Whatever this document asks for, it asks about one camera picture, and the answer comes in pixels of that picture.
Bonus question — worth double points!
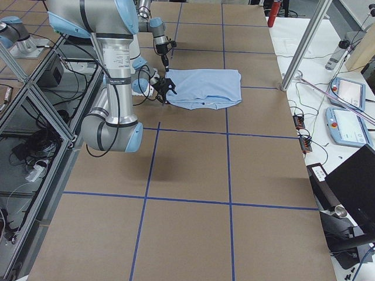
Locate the black laptop on stand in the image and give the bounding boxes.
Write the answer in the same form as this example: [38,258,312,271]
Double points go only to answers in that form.
[307,145,374,269]

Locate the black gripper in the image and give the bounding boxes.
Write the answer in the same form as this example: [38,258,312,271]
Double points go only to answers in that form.
[155,43,170,72]
[156,77,177,104]

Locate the red cylinder bottle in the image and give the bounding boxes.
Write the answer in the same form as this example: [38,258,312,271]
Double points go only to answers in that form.
[267,0,281,28]

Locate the metal reacher grabber tool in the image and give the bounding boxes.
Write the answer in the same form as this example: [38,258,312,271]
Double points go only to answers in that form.
[293,76,374,125]

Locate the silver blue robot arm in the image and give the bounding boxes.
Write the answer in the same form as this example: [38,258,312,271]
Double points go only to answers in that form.
[136,0,175,72]
[47,1,176,153]

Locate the white power strip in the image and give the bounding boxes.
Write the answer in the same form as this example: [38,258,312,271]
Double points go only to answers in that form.
[25,159,49,182]

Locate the far teach pendant tablet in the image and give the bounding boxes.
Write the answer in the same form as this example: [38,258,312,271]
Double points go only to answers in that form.
[330,77,366,112]

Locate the orange circuit board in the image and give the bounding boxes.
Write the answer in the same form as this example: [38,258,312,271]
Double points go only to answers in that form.
[293,115,305,129]
[298,135,312,154]

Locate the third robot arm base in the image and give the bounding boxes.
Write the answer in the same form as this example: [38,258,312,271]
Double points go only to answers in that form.
[1,16,42,59]

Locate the near teach pendant tablet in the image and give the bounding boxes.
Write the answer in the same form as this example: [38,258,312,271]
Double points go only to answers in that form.
[325,107,373,148]

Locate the light blue t-shirt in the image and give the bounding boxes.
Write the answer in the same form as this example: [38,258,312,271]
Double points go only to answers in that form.
[166,69,242,110]

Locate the aluminium frame post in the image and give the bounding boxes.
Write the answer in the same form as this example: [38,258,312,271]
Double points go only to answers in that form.
[280,0,332,91]

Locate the teach pendant tablet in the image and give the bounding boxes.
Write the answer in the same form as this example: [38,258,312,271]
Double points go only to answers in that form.
[330,77,366,112]
[325,107,373,148]

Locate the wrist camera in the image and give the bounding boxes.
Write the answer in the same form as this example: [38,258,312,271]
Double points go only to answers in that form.
[150,74,163,90]
[166,37,177,51]

